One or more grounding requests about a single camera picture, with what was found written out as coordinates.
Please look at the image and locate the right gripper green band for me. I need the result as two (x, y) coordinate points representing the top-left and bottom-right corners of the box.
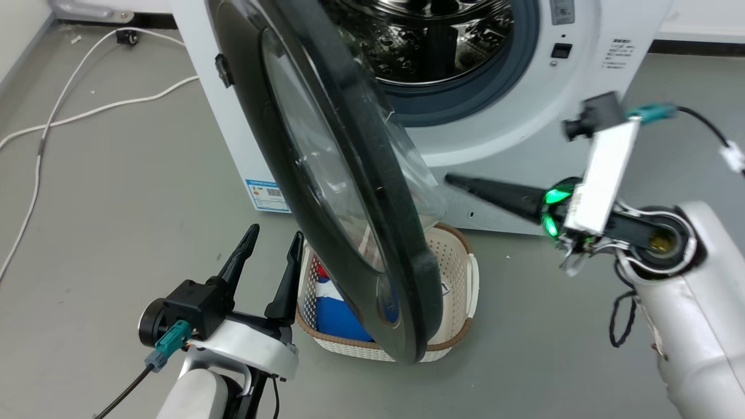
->
(445, 173), (659, 258)

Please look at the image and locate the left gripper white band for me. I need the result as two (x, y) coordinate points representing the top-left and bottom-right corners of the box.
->
(189, 223), (306, 382)

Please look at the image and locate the black round washing machine door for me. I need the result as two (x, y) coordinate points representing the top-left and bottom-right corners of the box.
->
(207, 0), (446, 365)

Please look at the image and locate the white front-load washing machine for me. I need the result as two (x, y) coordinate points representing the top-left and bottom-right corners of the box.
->
(169, 0), (673, 237)

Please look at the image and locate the grey rubber door gasket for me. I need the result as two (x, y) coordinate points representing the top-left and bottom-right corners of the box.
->
(372, 0), (541, 127)

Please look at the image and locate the steel washing machine drum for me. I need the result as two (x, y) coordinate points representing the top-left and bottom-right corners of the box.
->
(324, 0), (516, 86)

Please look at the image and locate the blue energy label sticker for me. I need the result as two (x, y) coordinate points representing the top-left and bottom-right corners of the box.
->
(245, 178), (291, 214)

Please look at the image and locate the blue red white garment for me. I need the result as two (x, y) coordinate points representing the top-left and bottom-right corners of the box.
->
(313, 261), (374, 342)

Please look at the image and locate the white plastic laundry basket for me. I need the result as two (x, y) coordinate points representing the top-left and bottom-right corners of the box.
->
(295, 223), (481, 363)

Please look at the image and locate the printed text instruction sticker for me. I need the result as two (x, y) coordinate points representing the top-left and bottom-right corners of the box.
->
(602, 38), (635, 70)

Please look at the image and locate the grey rating label sticker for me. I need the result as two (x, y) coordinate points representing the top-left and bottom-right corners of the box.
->
(549, 0), (576, 26)

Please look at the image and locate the grey appliance base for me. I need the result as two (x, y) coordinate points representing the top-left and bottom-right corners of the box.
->
(48, 0), (136, 24)

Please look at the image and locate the black cable teal plug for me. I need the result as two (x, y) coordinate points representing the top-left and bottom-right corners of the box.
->
(625, 103), (745, 176)
(94, 319), (193, 419)

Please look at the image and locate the thin black looped cable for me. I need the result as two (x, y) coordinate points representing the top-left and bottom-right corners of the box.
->
(608, 261), (639, 349)

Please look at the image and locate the thin white floor cable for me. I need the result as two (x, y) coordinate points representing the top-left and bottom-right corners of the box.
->
(0, 27), (187, 283)

